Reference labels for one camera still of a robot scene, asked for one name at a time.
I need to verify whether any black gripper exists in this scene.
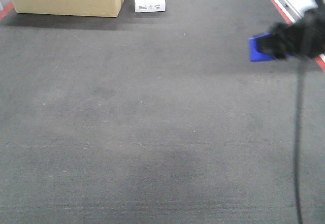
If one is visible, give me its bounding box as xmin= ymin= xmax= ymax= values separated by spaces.
xmin=257 ymin=8 xmax=324 ymax=59

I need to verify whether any blue plastic bottle-shaped part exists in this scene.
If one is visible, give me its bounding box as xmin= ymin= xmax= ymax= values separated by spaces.
xmin=248 ymin=33 xmax=294 ymax=62

